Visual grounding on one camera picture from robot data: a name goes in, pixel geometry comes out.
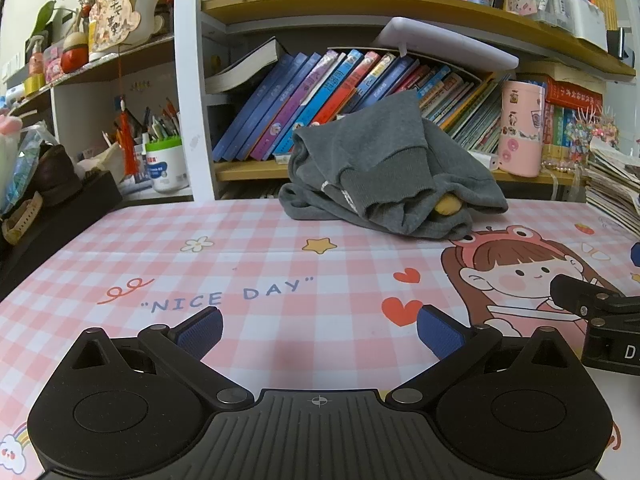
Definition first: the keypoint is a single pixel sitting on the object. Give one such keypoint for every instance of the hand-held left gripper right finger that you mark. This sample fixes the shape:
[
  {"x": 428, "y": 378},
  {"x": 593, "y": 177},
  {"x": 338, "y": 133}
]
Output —
[{"x": 437, "y": 332}]

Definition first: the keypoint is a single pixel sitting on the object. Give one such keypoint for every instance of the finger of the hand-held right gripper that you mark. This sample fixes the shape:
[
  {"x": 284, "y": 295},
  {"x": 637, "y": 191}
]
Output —
[
  {"x": 580, "y": 292},
  {"x": 636, "y": 257}
]

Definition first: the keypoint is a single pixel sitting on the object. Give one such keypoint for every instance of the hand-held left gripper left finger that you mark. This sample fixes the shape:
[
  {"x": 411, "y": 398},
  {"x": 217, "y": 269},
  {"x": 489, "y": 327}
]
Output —
[{"x": 202, "y": 332}]

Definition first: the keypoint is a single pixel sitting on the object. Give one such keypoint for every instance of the grey sweatshirt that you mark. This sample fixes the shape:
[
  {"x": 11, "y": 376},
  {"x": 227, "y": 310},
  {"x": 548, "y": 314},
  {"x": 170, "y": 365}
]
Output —
[{"x": 380, "y": 150}]

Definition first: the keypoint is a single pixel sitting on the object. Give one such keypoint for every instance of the stack of magazines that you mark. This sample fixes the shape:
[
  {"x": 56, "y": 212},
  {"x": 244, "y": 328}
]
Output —
[{"x": 615, "y": 190}]

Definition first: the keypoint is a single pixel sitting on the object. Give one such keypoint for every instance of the pink checked table mat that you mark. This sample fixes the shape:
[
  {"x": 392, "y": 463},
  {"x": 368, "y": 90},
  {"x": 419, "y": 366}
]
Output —
[{"x": 250, "y": 260}]

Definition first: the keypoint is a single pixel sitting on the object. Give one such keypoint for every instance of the row of red yellow books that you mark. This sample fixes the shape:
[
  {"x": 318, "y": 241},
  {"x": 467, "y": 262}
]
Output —
[{"x": 570, "y": 110}]

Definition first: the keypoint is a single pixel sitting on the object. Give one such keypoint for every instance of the small white box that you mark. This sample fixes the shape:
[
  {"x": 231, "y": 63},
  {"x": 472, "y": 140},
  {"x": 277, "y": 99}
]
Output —
[{"x": 485, "y": 160}]

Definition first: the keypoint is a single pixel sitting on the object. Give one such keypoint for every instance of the white jar with green rim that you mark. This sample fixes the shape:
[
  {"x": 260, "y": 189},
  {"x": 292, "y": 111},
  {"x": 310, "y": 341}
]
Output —
[{"x": 164, "y": 170}]

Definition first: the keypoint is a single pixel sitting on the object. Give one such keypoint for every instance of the pink printed tumbler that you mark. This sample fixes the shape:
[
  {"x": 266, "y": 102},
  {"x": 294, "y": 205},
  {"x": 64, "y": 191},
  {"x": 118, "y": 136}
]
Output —
[{"x": 520, "y": 130}]

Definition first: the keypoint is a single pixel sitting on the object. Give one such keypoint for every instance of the black box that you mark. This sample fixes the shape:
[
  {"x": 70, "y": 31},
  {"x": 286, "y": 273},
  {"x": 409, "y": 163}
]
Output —
[{"x": 75, "y": 200}]

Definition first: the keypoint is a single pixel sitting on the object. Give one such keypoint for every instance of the bunch of pens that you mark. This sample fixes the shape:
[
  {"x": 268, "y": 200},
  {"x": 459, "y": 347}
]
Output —
[{"x": 160, "y": 127}]

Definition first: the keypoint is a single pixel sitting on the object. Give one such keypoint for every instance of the red tassel ornament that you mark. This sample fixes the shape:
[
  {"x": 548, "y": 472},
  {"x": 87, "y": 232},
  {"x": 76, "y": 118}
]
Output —
[{"x": 127, "y": 135}]

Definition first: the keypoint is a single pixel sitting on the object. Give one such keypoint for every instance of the beige wristwatch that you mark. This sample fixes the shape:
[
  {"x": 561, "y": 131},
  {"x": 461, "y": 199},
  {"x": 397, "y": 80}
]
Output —
[{"x": 20, "y": 222}]

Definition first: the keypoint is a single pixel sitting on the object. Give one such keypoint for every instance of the brown leather bag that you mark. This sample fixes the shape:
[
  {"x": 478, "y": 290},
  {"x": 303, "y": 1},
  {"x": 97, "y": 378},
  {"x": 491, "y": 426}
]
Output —
[{"x": 57, "y": 172}]

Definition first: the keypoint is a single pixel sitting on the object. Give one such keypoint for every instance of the white pen organizer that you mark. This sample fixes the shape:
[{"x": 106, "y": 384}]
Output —
[{"x": 585, "y": 20}]

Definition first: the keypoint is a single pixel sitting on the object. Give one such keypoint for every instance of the white shelf unit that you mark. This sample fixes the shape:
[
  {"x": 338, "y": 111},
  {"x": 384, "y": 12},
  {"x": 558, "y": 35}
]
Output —
[{"x": 187, "y": 85}]

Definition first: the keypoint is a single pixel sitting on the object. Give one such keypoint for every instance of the iridescent plastic bag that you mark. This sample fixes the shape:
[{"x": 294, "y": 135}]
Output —
[{"x": 20, "y": 160}]

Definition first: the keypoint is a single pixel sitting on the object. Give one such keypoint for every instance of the row of leaning books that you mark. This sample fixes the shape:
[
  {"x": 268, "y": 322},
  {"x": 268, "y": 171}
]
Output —
[{"x": 300, "y": 100}]

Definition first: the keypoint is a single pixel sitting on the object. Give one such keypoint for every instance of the thick black-covered book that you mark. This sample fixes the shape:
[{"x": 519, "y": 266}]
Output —
[{"x": 245, "y": 72}]

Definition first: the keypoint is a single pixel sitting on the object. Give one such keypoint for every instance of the white tablet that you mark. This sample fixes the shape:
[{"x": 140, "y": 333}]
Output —
[{"x": 440, "y": 40}]

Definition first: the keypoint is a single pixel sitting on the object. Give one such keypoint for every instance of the red round doll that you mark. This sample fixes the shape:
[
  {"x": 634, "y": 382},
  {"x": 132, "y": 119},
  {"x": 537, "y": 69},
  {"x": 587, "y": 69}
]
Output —
[{"x": 75, "y": 55}]

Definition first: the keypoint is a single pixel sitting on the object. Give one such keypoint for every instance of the cartoon paper plaque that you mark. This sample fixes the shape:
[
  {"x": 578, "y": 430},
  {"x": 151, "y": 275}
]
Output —
[{"x": 117, "y": 15}]

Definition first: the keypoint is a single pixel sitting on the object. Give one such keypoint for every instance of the wooden bookshelf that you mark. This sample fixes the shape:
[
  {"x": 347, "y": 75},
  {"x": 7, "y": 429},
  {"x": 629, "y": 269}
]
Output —
[{"x": 320, "y": 10}]

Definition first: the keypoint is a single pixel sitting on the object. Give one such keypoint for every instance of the green leaf plant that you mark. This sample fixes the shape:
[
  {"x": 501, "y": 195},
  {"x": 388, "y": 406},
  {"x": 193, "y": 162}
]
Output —
[{"x": 42, "y": 17}]

